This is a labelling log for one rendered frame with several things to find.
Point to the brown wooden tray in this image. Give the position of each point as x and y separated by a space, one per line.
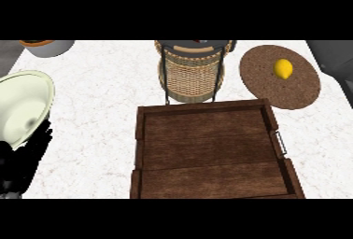
212 149

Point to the grey pot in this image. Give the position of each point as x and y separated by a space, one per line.
48 47

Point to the round brown cork placemat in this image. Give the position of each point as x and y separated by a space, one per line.
275 87

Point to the wicker tiered basket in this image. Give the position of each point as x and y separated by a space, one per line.
193 77

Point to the yellow lemon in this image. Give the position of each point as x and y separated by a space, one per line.
283 68

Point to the dark grey appliance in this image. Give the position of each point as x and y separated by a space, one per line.
334 65

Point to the pale green bowl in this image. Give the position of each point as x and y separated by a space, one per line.
21 105

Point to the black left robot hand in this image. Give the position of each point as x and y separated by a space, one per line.
21 165

